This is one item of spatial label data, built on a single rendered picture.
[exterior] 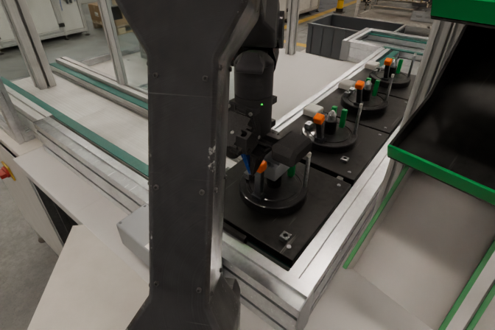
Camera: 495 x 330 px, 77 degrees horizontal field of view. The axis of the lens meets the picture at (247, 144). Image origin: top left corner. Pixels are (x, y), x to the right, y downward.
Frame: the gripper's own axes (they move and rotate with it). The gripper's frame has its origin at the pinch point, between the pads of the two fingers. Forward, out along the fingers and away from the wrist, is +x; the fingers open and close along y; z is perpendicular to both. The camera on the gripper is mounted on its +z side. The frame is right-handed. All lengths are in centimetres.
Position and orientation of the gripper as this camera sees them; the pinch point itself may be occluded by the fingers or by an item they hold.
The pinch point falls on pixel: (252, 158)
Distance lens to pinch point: 53.3
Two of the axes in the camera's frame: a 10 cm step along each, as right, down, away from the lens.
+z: -6.2, 4.4, -6.5
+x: 0.0, 8.3, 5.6
